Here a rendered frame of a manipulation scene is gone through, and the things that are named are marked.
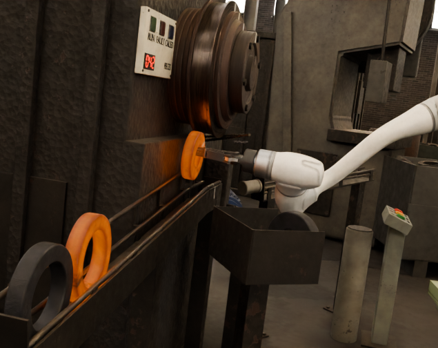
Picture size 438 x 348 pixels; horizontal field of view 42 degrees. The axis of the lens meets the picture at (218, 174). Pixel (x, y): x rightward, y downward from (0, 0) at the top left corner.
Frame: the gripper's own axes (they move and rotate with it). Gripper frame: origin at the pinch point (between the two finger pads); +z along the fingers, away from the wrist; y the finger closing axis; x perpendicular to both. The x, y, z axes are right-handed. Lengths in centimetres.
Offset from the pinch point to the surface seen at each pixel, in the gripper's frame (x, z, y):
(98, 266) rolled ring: -21, 0, -65
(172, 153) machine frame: -2.3, 6.6, -1.3
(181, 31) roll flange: 36.5, 11.4, 3.2
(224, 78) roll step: 24.1, -5.0, 3.7
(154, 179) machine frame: -9.0, 6.3, -16.8
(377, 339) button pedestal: -78, -77, 82
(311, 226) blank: -9, -42, -32
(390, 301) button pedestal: -59, -79, 82
